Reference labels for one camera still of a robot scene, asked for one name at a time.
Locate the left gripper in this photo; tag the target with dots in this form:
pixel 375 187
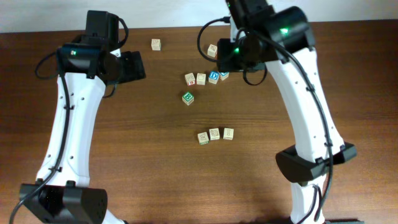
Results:
pixel 135 67

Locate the green letter B block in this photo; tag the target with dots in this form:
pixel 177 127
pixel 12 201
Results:
pixel 188 98

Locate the wooden block green side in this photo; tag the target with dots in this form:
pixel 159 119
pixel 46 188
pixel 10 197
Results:
pixel 203 138

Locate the wooden block blue side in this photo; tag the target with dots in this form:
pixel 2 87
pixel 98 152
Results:
pixel 214 134

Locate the wooden letter I block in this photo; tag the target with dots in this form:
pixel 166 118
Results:
pixel 228 133

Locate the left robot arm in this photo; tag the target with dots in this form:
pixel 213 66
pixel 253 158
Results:
pixel 85 67

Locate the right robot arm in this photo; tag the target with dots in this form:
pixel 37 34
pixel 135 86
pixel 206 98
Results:
pixel 282 43

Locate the plain wooden block far left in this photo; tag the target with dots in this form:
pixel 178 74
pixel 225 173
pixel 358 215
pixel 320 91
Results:
pixel 156 44

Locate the wooden block red side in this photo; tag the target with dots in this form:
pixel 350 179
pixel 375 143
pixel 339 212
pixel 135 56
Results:
pixel 190 79

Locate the wooden block plain drawing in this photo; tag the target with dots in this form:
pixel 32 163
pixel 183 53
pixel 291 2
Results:
pixel 201 79

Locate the blue letter D block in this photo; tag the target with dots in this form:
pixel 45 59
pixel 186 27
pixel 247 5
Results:
pixel 213 77

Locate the wooden block far right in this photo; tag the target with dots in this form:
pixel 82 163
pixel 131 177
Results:
pixel 212 50

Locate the blue number 5 block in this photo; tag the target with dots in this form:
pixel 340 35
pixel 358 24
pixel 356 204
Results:
pixel 224 75

